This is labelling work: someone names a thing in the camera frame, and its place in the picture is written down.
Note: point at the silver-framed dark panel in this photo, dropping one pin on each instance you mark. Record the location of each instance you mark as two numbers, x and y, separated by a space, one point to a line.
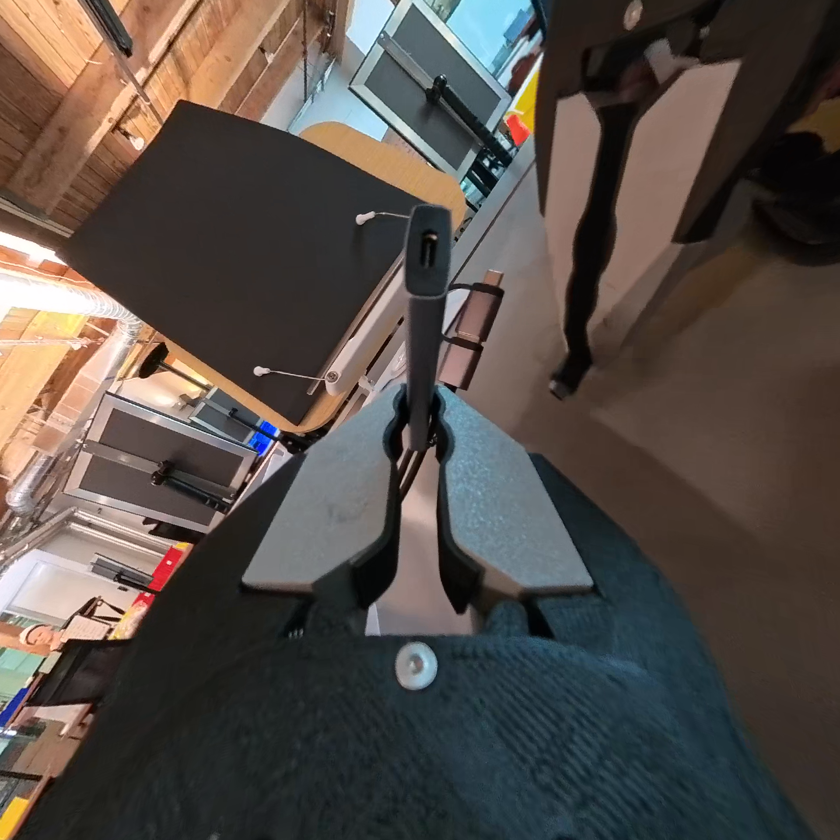
426 72
151 459

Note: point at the silver monitor with stand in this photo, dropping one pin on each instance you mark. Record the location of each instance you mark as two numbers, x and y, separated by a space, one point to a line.
351 358

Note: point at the grey adapter plug with tether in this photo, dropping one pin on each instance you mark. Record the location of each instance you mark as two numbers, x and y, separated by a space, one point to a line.
472 328

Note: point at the dark grey usb hub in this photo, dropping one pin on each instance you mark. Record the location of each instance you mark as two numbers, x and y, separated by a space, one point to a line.
426 315

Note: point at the red storage bin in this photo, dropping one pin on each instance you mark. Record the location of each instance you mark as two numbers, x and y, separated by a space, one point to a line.
172 565

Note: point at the black round-base stand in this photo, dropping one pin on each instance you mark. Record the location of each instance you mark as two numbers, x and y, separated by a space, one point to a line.
156 361

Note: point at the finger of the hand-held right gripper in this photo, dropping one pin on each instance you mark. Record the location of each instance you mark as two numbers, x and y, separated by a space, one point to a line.
669 144
568 170

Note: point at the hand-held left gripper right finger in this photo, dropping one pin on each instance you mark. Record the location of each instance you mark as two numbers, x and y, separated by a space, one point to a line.
505 505

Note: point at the black wood-edged panel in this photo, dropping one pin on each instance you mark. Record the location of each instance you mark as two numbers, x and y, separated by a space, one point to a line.
229 249

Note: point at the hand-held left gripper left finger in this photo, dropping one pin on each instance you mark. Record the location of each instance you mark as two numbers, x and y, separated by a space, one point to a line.
328 505

